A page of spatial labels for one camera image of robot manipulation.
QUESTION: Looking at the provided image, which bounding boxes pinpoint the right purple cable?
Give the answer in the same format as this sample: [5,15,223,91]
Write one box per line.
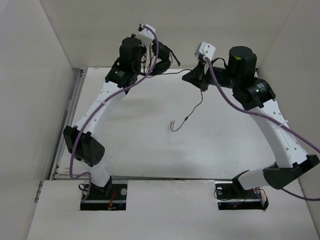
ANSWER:
[204,56,320,202]

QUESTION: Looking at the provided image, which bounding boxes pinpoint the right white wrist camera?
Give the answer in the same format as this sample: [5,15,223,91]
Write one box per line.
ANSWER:
[194,41,216,60]

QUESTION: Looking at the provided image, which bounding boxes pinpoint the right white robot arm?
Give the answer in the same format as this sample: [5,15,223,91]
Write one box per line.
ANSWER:
[182,41,320,198]

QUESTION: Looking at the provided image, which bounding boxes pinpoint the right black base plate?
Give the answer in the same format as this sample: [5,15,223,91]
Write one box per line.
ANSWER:
[213,181,269,211]

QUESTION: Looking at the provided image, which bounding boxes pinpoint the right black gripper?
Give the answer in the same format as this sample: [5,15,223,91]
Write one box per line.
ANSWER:
[182,59,241,92]

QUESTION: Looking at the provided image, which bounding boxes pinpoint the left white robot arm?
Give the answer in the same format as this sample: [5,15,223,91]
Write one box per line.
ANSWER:
[63,35,160,199]

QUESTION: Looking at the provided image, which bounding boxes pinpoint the left aluminium rail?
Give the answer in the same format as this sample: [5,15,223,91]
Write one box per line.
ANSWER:
[34,68,88,204]

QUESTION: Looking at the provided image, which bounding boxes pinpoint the black headphones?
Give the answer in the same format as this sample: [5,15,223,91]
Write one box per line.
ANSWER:
[149,41,181,76]

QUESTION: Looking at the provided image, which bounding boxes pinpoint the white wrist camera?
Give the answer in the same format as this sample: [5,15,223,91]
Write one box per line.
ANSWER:
[136,24,156,47]
[194,41,216,60]

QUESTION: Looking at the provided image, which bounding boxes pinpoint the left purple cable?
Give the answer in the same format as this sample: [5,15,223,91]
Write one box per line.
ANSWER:
[69,26,160,181]

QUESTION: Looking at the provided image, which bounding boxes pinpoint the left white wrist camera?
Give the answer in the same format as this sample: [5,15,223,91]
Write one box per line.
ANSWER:
[136,24,156,47]

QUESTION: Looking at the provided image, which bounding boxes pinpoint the purple cable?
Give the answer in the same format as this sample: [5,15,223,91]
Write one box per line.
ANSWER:
[69,26,160,181]
[204,56,320,202]

